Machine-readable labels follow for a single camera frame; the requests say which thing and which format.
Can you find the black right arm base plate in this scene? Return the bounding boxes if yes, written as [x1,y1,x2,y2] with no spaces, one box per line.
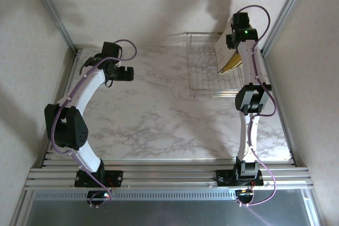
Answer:
[215,169,264,187]

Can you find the aluminium frame post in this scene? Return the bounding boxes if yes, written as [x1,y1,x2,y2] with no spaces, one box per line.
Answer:
[260,0,316,55]
[25,0,79,53]

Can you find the grey metal sheet panel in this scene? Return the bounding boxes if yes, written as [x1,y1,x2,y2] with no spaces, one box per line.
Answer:
[26,199,318,226]

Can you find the slotted grey cable duct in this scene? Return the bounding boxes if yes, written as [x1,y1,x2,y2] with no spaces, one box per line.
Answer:
[34,191,239,201]

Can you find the aluminium extrusion base rails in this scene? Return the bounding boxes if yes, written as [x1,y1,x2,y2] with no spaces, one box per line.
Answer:
[23,158,315,191]

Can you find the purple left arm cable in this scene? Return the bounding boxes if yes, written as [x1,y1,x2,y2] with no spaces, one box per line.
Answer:
[49,39,138,208]

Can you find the chrome wire dish rack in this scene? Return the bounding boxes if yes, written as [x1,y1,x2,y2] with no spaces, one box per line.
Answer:
[185,32,246,100]

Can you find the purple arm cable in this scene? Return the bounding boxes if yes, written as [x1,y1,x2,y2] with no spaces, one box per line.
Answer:
[49,39,138,208]
[235,5,278,207]

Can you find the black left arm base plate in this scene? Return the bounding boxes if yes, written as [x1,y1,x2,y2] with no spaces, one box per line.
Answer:
[74,169,124,187]

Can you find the black controller board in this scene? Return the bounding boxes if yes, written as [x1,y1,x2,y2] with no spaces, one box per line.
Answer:
[86,190,112,202]
[235,188,255,202]

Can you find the aluminium side rail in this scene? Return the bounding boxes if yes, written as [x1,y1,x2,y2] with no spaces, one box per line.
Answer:
[261,48,300,167]
[39,47,83,168]

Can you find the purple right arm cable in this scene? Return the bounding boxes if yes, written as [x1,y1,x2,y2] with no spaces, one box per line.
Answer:
[235,5,278,207]

